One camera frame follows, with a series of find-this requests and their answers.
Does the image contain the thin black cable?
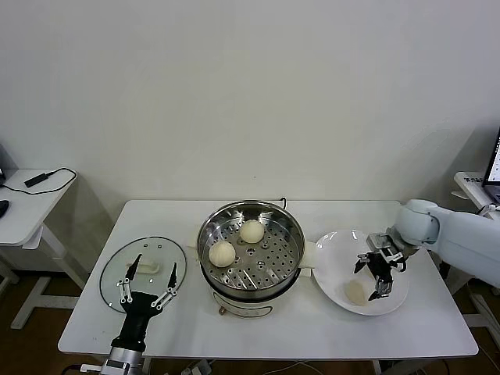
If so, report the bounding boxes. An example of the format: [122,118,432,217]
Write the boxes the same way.
[0,166,77,195]

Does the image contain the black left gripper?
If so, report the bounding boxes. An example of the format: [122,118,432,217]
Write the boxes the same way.
[112,253,179,347]

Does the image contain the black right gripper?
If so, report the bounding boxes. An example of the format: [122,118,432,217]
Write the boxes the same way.
[353,252,394,302]

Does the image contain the white electric cooker base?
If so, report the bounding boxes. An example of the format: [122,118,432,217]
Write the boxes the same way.
[202,269,304,320]

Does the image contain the black power brick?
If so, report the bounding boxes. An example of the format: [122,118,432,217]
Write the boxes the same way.
[24,171,55,188]

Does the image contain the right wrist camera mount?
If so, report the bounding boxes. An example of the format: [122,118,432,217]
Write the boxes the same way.
[366,230,405,262]

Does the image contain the stainless steel steamer pot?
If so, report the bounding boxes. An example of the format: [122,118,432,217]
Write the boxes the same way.
[187,199,316,298]

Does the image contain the round glass lid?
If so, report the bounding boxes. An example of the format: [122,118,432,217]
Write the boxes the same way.
[99,235,188,313]

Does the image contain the white steamed baozi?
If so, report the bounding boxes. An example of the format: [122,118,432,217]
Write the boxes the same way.
[342,279,371,305]
[239,219,266,244]
[208,241,237,269]

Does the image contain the white round plate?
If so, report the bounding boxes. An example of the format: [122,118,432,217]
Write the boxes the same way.
[313,229,410,316]

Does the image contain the white power strip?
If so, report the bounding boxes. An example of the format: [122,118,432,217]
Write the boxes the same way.
[181,358,215,375]

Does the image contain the open laptop lit screen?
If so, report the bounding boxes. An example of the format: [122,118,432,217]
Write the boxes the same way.
[481,124,500,204]

